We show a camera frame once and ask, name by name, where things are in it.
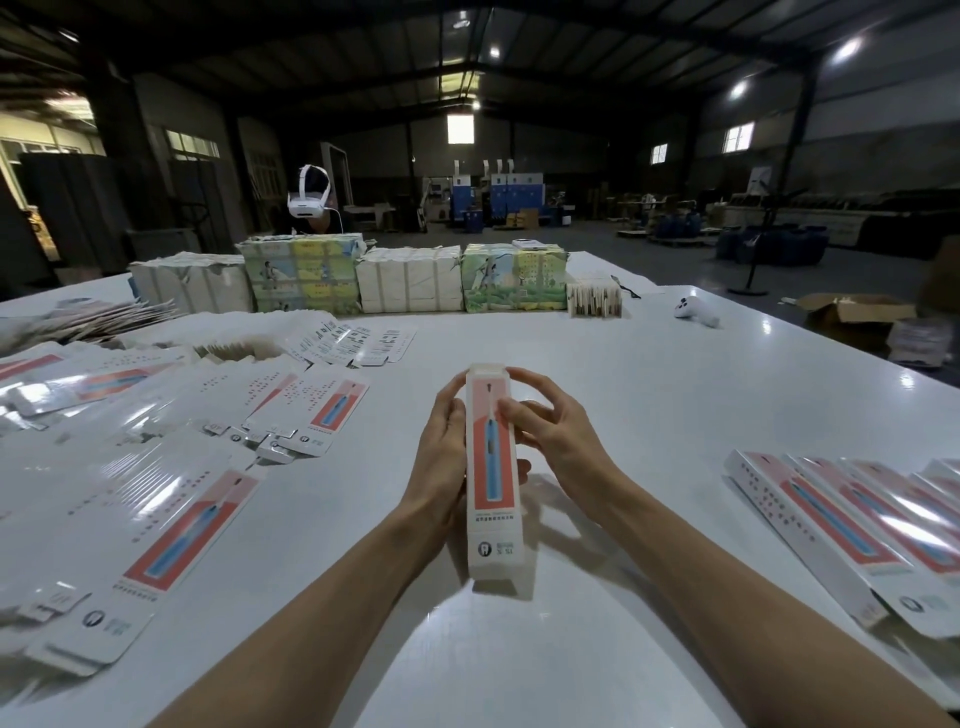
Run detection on person's right hand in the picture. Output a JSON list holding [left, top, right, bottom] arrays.
[[498, 367, 639, 519]]

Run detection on person's left hand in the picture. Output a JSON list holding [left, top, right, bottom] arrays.
[[393, 373, 533, 545]]

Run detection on red white carton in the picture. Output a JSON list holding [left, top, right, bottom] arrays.
[[463, 363, 525, 582]]

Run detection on pile of carton blanks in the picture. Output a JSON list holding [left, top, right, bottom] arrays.
[[0, 307, 414, 692]]

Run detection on person's right forearm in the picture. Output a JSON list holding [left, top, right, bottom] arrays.
[[597, 480, 954, 728]]

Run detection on person's left forearm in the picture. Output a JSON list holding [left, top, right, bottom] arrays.
[[150, 502, 452, 728]]

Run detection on small beige card stack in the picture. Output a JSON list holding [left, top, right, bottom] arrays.
[[567, 279, 623, 318]]

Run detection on green printed carton bundle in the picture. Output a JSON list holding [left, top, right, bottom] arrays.
[[462, 241, 570, 314]]

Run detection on row of white cartons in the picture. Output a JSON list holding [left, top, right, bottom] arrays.
[[127, 250, 254, 314], [357, 246, 465, 314]]

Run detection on small white object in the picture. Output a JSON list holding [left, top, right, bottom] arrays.
[[673, 294, 722, 329]]

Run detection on green yellow carton bundle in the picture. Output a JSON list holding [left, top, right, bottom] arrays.
[[237, 232, 366, 315]]

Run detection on blue machine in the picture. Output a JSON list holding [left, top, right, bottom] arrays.
[[447, 168, 545, 227]]

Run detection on black floor stand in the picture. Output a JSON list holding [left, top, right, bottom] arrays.
[[727, 150, 819, 297]]

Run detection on blue bins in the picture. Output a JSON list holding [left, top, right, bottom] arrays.
[[715, 225, 830, 267]]

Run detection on white headset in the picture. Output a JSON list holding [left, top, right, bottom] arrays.
[[286, 163, 333, 221]]

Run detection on open cardboard box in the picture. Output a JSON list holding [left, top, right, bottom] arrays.
[[798, 292, 917, 350]]

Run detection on grey crate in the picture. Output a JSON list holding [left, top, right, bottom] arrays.
[[127, 228, 200, 260]]

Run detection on white plastic bags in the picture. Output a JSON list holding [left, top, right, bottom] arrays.
[[888, 318, 954, 369]]

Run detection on pile of grey flat sheets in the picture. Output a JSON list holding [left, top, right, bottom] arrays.
[[0, 297, 174, 350]]

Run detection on tall cardboard box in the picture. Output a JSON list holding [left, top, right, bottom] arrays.
[[918, 232, 960, 317]]

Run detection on dark grey cabinet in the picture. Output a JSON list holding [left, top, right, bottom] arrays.
[[18, 150, 129, 275]]

